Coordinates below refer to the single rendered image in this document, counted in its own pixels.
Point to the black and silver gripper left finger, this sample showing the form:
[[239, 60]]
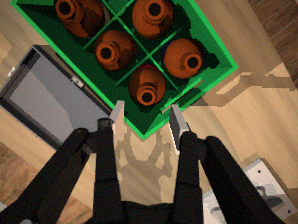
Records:
[[44, 199]]

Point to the green bottle crate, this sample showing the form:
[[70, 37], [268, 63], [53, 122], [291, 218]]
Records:
[[79, 52]]

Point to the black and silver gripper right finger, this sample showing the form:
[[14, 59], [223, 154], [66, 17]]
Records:
[[238, 199]]

